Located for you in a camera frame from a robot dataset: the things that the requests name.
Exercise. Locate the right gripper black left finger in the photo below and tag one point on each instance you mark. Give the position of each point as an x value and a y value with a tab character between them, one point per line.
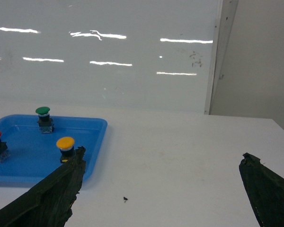
49	202

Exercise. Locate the yellow push button switch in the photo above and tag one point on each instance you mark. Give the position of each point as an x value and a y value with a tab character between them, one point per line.
66	147

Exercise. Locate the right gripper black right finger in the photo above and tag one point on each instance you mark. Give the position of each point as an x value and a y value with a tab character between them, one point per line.
265	191

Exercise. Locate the green push button switch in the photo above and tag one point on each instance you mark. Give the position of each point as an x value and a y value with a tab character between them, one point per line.
45	122

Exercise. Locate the white board panel frame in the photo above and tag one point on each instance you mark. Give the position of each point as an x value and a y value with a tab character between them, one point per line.
222	30

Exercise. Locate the blue plastic tray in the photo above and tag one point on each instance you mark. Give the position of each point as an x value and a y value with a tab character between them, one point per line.
34	155

